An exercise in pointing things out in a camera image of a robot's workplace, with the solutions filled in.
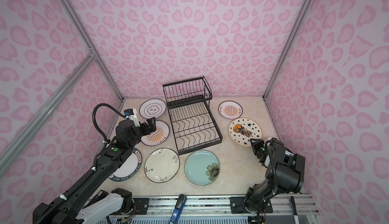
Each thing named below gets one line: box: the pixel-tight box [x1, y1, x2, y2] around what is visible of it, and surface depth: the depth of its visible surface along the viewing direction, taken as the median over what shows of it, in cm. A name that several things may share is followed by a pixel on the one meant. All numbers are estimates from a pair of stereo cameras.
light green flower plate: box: [184, 150, 221, 186], surface depth 86 cm
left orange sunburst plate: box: [140, 119, 171, 147], surface depth 99 cm
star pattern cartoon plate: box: [228, 117, 263, 147], surface depth 102 cm
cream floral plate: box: [143, 147, 181, 183], surface depth 87 cm
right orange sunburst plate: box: [218, 100, 244, 120], surface depth 115 cm
